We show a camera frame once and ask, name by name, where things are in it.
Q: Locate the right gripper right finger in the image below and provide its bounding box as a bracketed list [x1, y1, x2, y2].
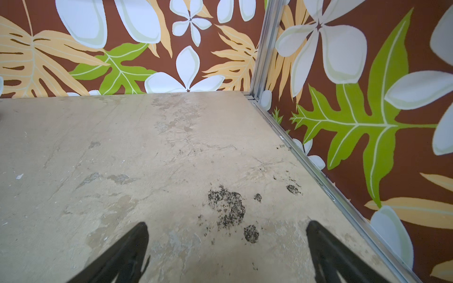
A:
[306, 221, 388, 283]

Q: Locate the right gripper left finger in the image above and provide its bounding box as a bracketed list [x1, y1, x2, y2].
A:
[70, 222, 150, 283]

